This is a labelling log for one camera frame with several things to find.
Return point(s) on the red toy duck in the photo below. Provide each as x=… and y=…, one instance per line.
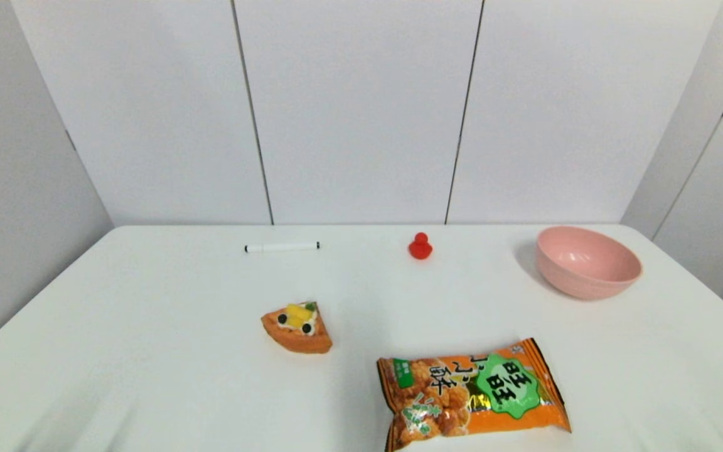
x=420, y=249

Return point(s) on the white marker with black caps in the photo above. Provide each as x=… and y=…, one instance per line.
x=283, y=247

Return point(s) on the toy pizza slice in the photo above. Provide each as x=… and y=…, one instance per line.
x=299, y=329

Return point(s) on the orange snack bag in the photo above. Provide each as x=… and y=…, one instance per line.
x=474, y=395

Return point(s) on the pink bowl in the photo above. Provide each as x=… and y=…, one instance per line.
x=587, y=263

